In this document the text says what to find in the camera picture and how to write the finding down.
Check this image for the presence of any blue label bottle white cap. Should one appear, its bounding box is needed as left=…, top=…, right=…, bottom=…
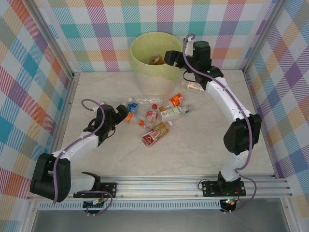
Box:
left=122, top=102, right=140, bottom=114

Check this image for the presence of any clear bottle orange white label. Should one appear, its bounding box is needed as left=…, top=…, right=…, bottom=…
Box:
left=181, top=80, right=207, bottom=94

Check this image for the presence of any red label bottle red cap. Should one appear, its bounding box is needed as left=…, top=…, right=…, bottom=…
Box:
left=146, top=103, right=159, bottom=128

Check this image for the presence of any red gold label tea bottle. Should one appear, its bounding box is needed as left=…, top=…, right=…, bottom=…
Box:
left=141, top=121, right=174, bottom=147

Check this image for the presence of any white green label bottle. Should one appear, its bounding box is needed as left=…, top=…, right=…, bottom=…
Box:
left=159, top=104, right=195, bottom=121

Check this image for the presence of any white ribbed waste bin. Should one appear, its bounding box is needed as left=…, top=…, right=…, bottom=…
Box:
left=134, top=72, right=177, bottom=97

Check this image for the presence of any long clear bottle white cap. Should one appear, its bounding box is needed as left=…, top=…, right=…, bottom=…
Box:
left=127, top=96, right=165, bottom=105

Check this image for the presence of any orange label bottle white cap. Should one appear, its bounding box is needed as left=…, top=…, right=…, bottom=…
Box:
left=168, top=93, right=185, bottom=107

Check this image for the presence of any small circuit board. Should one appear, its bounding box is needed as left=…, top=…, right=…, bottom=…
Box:
left=83, top=198, right=107, bottom=210
left=221, top=198, right=238, bottom=209

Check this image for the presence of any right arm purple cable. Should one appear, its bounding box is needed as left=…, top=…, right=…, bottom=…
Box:
left=182, top=33, right=257, bottom=214

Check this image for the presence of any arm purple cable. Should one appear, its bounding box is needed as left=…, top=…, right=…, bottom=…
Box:
left=182, top=33, right=257, bottom=214
left=52, top=98, right=114, bottom=216

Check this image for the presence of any aluminium side rail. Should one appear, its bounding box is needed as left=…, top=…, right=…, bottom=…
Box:
left=43, top=72, right=82, bottom=181

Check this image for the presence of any aluminium frame post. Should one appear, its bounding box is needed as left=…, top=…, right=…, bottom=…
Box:
left=242, top=0, right=289, bottom=74
left=28, top=0, right=74, bottom=82

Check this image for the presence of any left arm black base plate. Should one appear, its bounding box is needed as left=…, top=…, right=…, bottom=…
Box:
left=73, top=182, right=118, bottom=199

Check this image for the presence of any aluminium mounting rail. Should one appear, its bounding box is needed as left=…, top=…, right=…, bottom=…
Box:
left=26, top=174, right=293, bottom=201

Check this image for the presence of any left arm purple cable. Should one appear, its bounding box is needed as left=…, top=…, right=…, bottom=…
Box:
left=52, top=98, right=114, bottom=216

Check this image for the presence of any slotted grey cable duct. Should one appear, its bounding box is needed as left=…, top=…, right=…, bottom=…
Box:
left=38, top=202, right=222, bottom=211

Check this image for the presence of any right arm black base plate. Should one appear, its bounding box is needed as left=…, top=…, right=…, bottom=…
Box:
left=201, top=180, right=247, bottom=198

